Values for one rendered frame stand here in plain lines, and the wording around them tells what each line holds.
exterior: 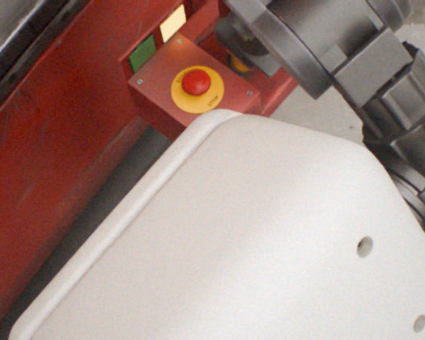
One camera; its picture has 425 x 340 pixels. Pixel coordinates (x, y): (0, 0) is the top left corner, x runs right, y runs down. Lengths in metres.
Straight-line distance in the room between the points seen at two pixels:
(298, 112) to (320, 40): 1.36
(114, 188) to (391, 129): 1.29
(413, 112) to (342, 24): 0.08
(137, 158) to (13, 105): 0.72
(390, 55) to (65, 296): 0.27
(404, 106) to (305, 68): 0.08
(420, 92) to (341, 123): 1.34
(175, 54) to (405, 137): 0.58
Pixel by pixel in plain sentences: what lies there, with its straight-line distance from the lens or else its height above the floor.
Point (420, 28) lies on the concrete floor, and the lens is 2.04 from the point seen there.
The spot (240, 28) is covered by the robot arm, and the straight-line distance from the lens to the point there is 0.87.
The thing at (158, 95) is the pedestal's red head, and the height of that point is 0.78.
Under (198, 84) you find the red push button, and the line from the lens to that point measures 1.01.
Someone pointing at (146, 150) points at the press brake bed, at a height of 0.05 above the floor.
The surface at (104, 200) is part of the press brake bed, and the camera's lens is 1.78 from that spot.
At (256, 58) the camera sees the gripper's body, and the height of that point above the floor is 0.81.
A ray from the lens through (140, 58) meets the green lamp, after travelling 1.04.
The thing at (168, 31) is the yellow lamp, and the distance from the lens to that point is 1.06.
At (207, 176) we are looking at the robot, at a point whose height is 1.34.
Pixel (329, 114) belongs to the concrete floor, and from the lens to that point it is 1.88.
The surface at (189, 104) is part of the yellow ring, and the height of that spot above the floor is 0.78.
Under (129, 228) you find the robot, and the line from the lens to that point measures 0.40.
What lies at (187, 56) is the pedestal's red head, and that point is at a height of 0.78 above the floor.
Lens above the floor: 1.71
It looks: 70 degrees down
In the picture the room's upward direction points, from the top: 12 degrees counter-clockwise
